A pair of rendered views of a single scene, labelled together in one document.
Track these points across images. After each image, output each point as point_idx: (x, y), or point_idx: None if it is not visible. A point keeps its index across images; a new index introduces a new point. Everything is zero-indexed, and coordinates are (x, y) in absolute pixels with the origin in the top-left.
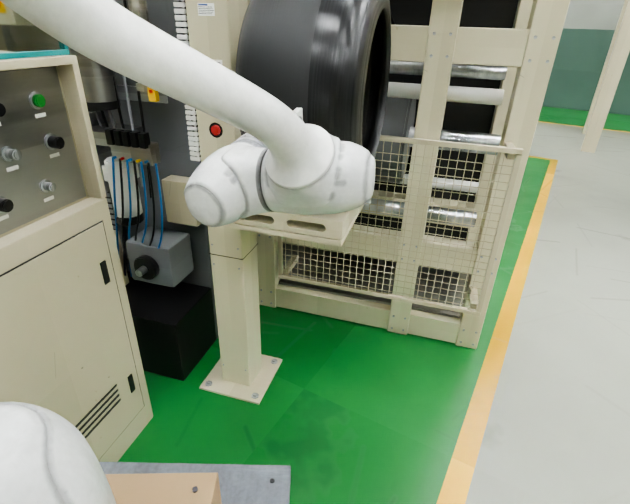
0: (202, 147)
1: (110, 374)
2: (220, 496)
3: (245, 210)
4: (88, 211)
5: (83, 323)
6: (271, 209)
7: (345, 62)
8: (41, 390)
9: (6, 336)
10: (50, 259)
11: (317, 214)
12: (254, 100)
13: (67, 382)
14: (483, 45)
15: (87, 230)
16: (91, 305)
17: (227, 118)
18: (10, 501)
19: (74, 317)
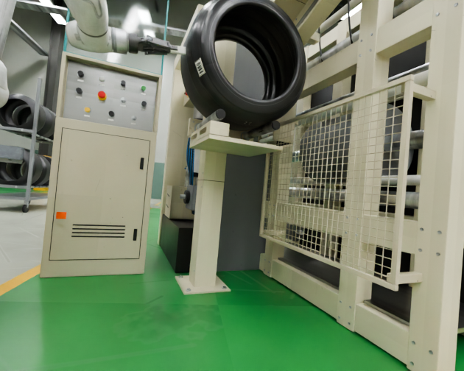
0: (203, 118)
1: (124, 216)
2: None
3: (78, 34)
4: (144, 132)
5: (120, 178)
6: (79, 28)
7: (200, 16)
8: (86, 191)
9: (84, 155)
10: (116, 139)
11: (79, 18)
12: None
13: (99, 199)
14: (397, 28)
15: (140, 139)
16: (127, 173)
17: None
18: None
19: (116, 171)
